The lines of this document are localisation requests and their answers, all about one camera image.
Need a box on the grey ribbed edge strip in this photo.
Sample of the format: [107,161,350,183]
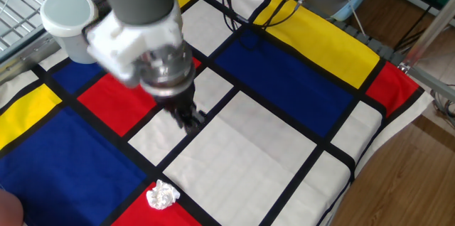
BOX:
[332,18,406,67]

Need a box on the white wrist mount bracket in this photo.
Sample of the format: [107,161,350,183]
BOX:
[85,0,186,77]

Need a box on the tangled thin cable bundle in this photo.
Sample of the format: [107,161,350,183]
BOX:
[430,85,455,129]

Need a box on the pinkish blurred foreground object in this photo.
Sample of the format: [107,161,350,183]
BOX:
[0,187,25,226]

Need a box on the aluminium frame profile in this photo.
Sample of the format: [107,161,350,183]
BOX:
[397,0,455,103]

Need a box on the white plastic cup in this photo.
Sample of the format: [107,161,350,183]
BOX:
[40,0,104,65]

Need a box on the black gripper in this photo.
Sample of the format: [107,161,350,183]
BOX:
[154,84,209,134]

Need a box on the aluminium table edge rail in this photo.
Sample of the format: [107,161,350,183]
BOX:
[0,33,63,85]

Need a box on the metal wire rack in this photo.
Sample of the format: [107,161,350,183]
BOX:
[0,0,107,55]

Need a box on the Mondrian colour block tablecloth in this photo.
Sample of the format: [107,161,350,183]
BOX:
[0,0,434,226]

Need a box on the black floor cable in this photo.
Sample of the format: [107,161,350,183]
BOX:
[392,0,449,53]

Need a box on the white paper ball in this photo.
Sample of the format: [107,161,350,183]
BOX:
[146,179,181,210]

